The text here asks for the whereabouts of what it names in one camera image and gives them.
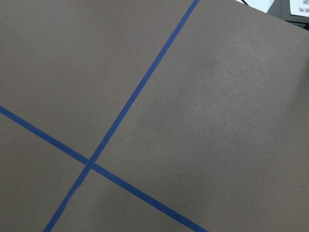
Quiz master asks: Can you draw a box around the brown paper table cover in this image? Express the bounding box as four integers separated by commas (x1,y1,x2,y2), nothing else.
0,0,309,232

